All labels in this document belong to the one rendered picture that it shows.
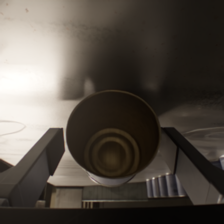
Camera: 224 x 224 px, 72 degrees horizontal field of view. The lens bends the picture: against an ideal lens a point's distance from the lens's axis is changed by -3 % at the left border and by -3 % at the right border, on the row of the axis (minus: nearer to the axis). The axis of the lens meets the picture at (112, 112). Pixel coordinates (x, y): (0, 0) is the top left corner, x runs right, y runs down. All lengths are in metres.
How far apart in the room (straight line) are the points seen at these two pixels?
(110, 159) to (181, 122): 0.09
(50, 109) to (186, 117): 0.15
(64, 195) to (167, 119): 2.63
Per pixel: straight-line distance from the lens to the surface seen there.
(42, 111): 0.18
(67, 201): 2.76
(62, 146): 0.16
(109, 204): 2.48
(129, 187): 1.01
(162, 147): 0.16
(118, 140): 0.19
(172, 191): 0.65
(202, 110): 0.19
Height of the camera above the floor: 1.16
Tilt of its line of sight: 29 degrees down
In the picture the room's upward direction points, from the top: 179 degrees clockwise
